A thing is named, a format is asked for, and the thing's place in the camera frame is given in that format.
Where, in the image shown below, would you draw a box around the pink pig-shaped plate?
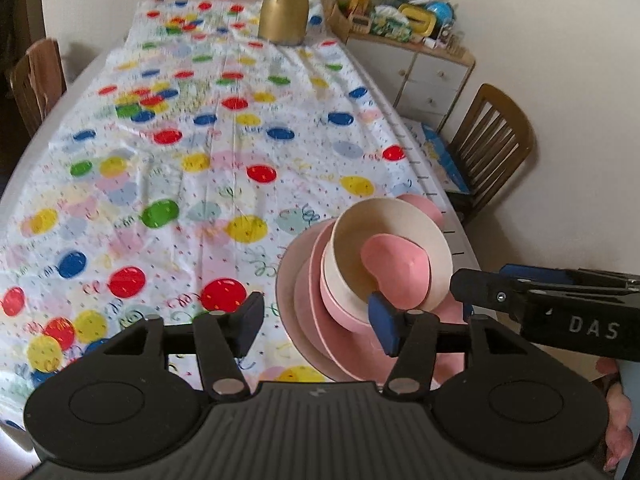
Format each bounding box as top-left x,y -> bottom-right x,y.
292,193 -> 469,386

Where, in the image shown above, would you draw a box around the small pink heart bowl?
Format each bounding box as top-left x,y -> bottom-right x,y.
360,233 -> 431,311

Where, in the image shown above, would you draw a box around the white drawer cabinet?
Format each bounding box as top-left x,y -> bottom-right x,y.
346,34 -> 475,131

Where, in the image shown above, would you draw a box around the white plate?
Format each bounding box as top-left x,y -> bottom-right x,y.
276,220 -> 352,382

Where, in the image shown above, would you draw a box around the pink towel on chair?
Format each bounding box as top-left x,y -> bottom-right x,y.
26,38 -> 66,117

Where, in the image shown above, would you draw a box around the cream bowl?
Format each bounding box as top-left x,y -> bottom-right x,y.
331,194 -> 454,321

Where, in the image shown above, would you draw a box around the person's right hand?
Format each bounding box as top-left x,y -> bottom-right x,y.
596,358 -> 634,472

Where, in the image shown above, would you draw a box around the green patterned tissue box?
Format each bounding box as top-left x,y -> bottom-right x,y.
370,6 -> 412,42

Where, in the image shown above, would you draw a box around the gold thermos jug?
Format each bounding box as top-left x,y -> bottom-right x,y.
258,0 -> 309,47

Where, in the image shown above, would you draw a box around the wooden chair with towel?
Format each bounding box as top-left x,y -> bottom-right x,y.
9,38 -> 67,138

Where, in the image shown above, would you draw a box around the balloon pattern tablecloth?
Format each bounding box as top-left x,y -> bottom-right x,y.
1,0 -> 475,426

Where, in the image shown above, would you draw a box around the blue globe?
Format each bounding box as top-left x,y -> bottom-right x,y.
426,1 -> 456,27

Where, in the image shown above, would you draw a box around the small digital timer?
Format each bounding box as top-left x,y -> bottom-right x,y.
349,14 -> 372,35

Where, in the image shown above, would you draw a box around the pink round bowl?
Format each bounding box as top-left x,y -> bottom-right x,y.
310,219 -> 372,335

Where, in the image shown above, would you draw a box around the wooden chair right side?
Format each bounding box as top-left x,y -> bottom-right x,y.
447,84 -> 535,223

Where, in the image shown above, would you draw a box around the orange juice bottle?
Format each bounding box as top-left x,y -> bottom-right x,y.
348,0 -> 370,16

